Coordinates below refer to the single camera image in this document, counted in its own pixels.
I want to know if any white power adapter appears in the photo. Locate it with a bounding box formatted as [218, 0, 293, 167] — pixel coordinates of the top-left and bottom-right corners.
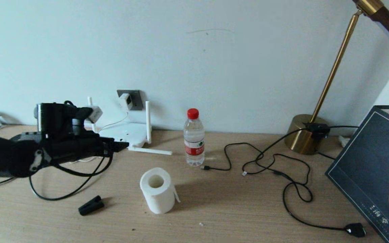
[119, 93, 134, 111]

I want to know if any black ethernet cable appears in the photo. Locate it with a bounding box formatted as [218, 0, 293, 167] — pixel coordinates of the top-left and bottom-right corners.
[0, 142, 130, 201]

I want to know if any white router with antennas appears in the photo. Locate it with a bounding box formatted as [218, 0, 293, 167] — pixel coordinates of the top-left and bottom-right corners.
[87, 97, 173, 156]

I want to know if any small black plastic clip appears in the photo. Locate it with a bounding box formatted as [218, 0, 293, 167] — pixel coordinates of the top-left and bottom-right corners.
[78, 195, 105, 217]

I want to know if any white toilet paper roll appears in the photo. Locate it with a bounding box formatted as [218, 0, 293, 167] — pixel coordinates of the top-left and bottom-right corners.
[139, 167, 181, 215]

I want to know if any clear water bottle red cap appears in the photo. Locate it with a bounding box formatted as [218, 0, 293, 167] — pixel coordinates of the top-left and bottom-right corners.
[183, 108, 205, 167]

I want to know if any brass desk lamp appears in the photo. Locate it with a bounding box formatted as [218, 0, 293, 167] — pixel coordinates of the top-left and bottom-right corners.
[284, 0, 389, 155]

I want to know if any dark blue gift bag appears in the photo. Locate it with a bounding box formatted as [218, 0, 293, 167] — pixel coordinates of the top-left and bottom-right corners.
[326, 101, 389, 243]

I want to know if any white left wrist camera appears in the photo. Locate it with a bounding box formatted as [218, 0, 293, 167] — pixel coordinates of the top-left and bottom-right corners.
[86, 105, 103, 124]

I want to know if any grey wall socket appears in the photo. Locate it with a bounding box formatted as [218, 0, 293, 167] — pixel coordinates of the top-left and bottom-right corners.
[117, 89, 144, 111]

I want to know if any black USB cable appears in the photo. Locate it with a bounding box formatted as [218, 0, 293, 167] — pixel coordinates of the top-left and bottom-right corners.
[201, 142, 266, 176]

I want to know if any black lamp power cord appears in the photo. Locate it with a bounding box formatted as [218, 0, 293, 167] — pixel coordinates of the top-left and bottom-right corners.
[242, 126, 367, 238]

